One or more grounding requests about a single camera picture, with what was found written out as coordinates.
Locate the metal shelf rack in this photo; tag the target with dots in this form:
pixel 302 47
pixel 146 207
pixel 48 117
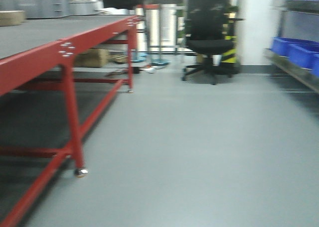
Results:
pixel 299 19

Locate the flat cardboard box on table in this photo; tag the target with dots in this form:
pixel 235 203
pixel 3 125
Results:
pixel 12 17

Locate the cardboard box under table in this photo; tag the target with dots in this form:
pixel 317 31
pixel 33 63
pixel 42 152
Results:
pixel 92 58

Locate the blue storage bin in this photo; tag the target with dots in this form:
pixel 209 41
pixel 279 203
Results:
pixel 303 53

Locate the black office chair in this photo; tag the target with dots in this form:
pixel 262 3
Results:
pixel 204 27

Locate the grey plastic crate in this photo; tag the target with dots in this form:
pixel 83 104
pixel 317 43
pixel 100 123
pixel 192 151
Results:
pixel 38 9

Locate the red metal table frame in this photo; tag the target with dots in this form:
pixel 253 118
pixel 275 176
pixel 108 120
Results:
pixel 46 109

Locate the dark grey table mat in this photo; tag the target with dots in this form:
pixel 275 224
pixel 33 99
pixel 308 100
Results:
pixel 36 32

